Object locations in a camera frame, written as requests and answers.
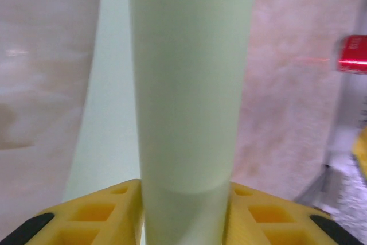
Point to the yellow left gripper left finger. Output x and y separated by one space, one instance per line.
86 219

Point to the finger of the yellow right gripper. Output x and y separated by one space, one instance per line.
361 153

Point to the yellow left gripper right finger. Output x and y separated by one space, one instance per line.
272 222

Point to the light green paper sheet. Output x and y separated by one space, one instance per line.
186 84

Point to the red soda can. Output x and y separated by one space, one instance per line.
354 54

